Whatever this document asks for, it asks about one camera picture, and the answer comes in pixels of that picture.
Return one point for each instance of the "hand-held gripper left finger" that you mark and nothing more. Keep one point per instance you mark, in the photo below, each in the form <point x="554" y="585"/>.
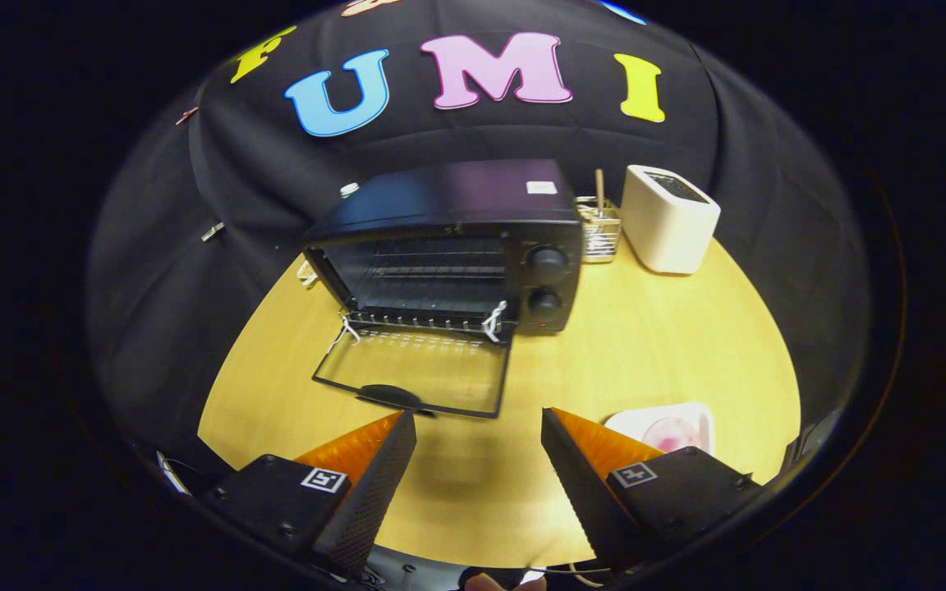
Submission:
<point x="370" y="501"/>

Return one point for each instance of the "silver cloth clip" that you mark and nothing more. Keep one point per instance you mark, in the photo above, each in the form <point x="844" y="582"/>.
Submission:
<point x="212" y="231"/>

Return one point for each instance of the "black toaster oven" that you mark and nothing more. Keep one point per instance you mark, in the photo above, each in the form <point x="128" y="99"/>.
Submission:
<point x="448" y="197"/>

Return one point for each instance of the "white foam food tray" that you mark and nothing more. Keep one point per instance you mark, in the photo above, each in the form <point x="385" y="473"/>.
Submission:
<point x="629" y="425"/>

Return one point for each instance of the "copper cloth clip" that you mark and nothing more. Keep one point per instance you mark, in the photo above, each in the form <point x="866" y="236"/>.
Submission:
<point x="186" y="116"/>

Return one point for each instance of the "pink raw meat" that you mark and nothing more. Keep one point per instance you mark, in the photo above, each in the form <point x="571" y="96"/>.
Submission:
<point x="668" y="433"/>

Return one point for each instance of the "wooden utensil stick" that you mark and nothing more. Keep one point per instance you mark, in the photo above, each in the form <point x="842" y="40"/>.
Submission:
<point x="599" y="190"/>

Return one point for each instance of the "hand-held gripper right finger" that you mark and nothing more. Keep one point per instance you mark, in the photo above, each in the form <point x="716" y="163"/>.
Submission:
<point x="580" y="492"/>

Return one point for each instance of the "black backdrop cloth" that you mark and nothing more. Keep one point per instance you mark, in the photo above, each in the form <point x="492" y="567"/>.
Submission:
<point x="194" y="328"/>

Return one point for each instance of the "small white bottle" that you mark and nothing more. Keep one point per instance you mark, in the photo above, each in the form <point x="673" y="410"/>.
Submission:
<point x="349" y="190"/>

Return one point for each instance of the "white pop-up toaster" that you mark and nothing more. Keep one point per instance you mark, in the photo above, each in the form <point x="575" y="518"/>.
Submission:
<point x="670" y="230"/>

